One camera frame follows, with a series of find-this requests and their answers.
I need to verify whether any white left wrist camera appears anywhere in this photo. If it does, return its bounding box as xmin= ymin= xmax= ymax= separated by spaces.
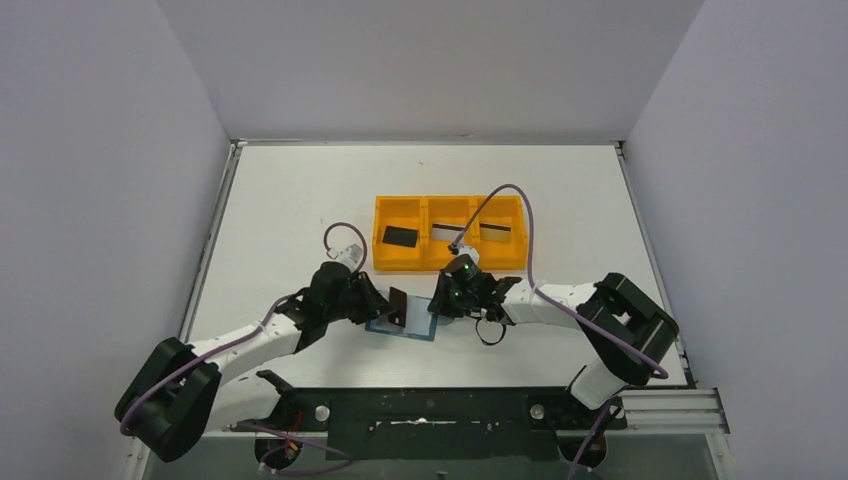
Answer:
xmin=326 ymin=244 xmax=366 ymax=272

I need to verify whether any yellow three-compartment plastic tray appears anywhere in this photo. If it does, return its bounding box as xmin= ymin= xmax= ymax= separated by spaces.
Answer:
xmin=372 ymin=195 xmax=528 ymax=272

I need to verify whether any dark grey credit card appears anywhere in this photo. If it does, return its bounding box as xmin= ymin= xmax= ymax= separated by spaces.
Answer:
xmin=388 ymin=287 xmax=408 ymax=328

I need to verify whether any blue leather card holder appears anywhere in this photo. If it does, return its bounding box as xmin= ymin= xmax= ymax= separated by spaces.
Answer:
xmin=365 ymin=296 xmax=454 ymax=342

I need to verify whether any silver striped card middle compartment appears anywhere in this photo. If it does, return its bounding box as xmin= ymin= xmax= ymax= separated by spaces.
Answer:
xmin=430 ymin=223 xmax=465 ymax=244

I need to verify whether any black card in tray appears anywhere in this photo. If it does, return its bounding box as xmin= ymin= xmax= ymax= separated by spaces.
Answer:
xmin=381 ymin=225 xmax=419 ymax=248

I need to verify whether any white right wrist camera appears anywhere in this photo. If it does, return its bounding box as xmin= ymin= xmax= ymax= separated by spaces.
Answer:
xmin=448 ymin=243 xmax=480 ymax=264

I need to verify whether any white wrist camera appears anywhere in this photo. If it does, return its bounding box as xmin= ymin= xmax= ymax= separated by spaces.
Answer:
xmin=448 ymin=243 xmax=480 ymax=264
xmin=326 ymin=244 xmax=366 ymax=272

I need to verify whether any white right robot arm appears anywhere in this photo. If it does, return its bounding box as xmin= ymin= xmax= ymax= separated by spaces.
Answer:
xmin=428 ymin=254 xmax=680 ymax=410

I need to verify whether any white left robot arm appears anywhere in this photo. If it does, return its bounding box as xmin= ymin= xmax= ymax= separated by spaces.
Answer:
xmin=115 ymin=261 xmax=406 ymax=462

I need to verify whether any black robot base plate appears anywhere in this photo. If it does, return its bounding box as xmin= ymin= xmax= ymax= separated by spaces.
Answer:
xmin=236 ymin=387 xmax=627 ymax=474

